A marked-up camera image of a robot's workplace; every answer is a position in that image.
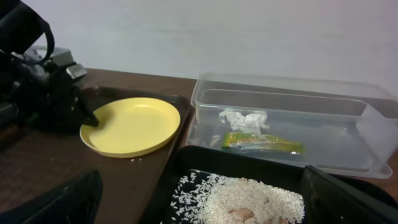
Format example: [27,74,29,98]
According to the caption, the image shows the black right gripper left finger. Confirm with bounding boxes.
[1,169,103,224]

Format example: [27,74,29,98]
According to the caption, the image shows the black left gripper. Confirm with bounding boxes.
[1,53,99,131]

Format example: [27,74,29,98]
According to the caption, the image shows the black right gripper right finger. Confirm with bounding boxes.
[302,166,397,224]

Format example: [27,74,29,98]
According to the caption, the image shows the yellow plate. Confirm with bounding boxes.
[80,97,182,158]

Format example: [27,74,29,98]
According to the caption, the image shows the white tissue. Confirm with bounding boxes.
[219,108,270,134]

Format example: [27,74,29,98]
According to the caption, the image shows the green snack wrapper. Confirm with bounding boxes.
[221,132,304,154]

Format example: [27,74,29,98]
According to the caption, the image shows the rice and food scraps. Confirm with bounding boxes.
[162,170,305,224]

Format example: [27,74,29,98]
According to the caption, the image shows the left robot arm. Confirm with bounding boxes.
[1,1,99,131]

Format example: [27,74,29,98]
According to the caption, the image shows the black waste tray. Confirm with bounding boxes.
[139,146,304,223]

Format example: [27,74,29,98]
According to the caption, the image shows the dark brown serving tray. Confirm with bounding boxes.
[0,86,195,224]

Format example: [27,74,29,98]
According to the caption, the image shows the clear plastic bin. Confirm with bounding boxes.
[187,73,397,179]

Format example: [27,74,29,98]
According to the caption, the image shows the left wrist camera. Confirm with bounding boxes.
[22,45,87,81]

